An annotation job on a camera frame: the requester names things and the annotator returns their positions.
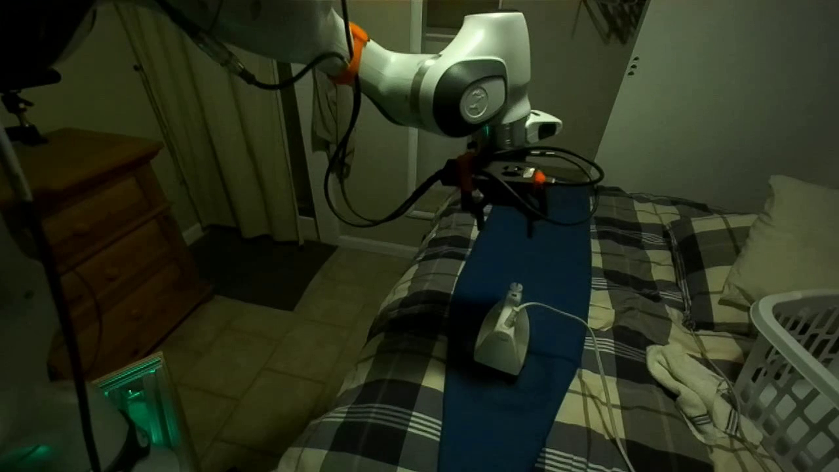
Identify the white steam iron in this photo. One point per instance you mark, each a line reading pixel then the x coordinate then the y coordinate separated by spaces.
pixel 500 336

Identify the dark floor rug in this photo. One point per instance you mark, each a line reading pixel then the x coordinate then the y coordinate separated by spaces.
pixel 251 265

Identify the beige pillow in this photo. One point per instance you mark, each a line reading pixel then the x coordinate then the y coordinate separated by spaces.
pixel 787 245

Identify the blue ironing board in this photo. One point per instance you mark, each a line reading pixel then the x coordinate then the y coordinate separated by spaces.
pixel 525 410

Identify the teal translucent plastic container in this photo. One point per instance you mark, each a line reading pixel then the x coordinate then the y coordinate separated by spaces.
pixel 144 401

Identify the white wardrobe door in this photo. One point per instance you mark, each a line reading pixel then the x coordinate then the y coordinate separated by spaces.
pixel 724 94

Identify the black white plaid blanket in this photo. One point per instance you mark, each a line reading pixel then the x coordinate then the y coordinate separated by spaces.
pixel 629 262

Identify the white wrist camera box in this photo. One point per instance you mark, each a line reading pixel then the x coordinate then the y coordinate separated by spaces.
pixel 544 129

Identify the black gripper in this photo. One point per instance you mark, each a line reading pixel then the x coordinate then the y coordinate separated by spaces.
pixel 494 174

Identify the wooden chest of drawers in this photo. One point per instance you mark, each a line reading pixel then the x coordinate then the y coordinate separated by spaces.
pixel 104 237

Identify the cream crumpled towel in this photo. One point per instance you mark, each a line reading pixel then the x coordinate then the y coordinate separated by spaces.
pixel 689 376

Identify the white plastic laundry basket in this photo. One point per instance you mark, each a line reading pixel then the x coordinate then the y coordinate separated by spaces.
pixel 801 376

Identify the dark hanging wall decoration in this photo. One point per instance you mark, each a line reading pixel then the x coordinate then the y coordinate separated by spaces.
pixel 616 16

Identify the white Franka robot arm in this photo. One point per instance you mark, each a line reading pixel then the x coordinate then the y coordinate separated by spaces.
pixel 419 79

